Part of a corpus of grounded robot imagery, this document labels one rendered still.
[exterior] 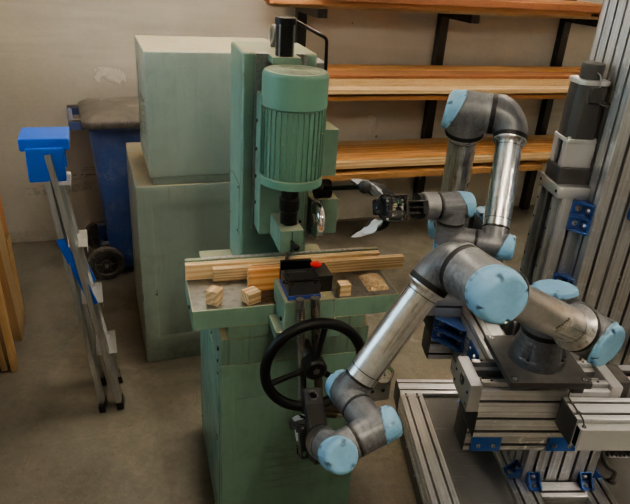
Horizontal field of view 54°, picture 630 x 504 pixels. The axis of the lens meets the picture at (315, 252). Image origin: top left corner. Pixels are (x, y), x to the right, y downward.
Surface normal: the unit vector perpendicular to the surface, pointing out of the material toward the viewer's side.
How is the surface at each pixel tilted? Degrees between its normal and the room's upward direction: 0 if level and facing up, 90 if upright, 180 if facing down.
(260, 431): 90
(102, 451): 0
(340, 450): 60
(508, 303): 86
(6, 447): 0
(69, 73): 90
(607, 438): 90
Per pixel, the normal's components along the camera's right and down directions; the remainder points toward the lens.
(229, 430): 0.27, 0.44
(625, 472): 0.07, -0.90
